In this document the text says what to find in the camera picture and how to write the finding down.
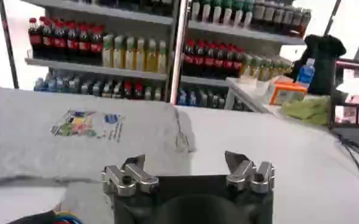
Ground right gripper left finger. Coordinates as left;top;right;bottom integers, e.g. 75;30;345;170
101;154;160;197

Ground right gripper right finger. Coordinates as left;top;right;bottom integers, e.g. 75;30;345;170
224;150;276;194

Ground grey printed shirt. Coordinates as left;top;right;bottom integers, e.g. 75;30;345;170
0;86;197;224

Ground white side table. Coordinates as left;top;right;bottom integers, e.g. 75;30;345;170
224;75;332;124

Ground green cloth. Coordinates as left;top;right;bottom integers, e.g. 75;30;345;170
279;96;332;126

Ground orange tissue box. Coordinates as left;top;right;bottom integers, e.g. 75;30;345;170
269;81;308;106

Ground blue water bottle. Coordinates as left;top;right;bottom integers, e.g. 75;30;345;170
297;57;316;85

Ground shelf rack of bottled drinks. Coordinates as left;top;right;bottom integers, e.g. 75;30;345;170
23;0;180;103
171;0;313;111

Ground open laptop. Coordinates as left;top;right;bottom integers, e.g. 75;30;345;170
329;58;359;129

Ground black backpack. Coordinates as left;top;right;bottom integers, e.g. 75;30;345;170
290;33;347;96

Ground coloured wire bundle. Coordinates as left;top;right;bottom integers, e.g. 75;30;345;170
7;209;84;224

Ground black laptop cables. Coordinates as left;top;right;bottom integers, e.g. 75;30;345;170
331;130;359;181

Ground thin dark window post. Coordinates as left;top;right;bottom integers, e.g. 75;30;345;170
0;0;20;89

